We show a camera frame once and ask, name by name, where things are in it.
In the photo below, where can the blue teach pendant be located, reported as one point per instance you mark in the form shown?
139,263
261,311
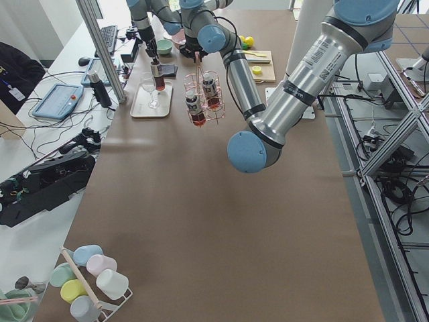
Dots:
59,102
95,65

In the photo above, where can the person in black clothes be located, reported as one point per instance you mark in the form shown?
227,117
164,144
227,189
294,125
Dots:
19,76

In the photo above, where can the blue teach pendant far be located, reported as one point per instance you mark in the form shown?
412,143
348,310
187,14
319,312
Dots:
95,65

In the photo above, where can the white cup rack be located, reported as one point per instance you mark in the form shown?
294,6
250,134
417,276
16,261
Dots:
101,301

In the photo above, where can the black handheld camera gimbal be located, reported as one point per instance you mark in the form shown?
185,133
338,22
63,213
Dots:
89,139

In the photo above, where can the black computer mouse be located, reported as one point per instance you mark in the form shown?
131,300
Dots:
83,61

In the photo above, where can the clear wine glass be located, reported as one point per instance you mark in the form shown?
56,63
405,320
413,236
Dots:
148,85

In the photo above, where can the yellow cup on rack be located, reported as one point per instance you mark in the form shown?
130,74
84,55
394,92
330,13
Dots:
71,290

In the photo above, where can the steel muddler black tip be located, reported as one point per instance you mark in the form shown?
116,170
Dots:
258,61

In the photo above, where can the black thermos bottle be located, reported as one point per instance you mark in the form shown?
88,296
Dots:
100,91

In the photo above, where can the copper wire bottle basket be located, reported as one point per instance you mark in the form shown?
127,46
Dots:
193,82

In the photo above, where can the white cup on rack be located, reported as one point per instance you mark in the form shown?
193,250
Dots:
112,283

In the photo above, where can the blue teach pendant near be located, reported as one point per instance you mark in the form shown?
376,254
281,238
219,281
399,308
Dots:
59,102

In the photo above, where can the half lemon slice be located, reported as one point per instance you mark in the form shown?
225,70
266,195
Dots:
256,70

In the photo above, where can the pink cup on rack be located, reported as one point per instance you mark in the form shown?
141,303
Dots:
98,263

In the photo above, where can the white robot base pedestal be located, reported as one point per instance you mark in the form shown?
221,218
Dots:
301,50

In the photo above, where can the yellow lemon lower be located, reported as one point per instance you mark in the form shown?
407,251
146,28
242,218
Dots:
249,41

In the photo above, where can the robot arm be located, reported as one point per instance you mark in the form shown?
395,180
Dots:
332,31
171,21

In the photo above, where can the green cup on rack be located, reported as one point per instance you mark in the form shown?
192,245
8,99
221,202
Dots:
61,274

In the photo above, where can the tea bottle by handle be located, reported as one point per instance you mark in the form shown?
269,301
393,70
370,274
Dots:
210,91

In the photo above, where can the grey cup on rack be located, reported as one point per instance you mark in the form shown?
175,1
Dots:
84,310

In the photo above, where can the tea bottle taken out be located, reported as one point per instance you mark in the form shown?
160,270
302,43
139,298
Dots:
156,71

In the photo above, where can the green bowl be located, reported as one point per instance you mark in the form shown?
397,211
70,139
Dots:
164,46

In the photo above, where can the black electronics box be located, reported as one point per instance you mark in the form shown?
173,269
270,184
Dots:
44,187

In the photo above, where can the bamboo cutting board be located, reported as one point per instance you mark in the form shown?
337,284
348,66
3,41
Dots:
268,73

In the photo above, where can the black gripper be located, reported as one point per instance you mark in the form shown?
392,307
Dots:
192,46
148,39

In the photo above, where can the pink bowl with ice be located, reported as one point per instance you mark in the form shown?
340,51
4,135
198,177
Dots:
179,38

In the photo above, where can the yellow plastic knife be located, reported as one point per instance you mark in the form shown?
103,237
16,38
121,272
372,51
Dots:
254,53

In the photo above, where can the tea bottle near pedestal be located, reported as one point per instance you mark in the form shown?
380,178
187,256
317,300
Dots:
195,108

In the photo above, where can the black keyboard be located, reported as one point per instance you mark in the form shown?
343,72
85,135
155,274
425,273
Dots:
109,35

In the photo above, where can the blue cup on rack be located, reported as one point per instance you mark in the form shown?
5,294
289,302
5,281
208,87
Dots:
82,254

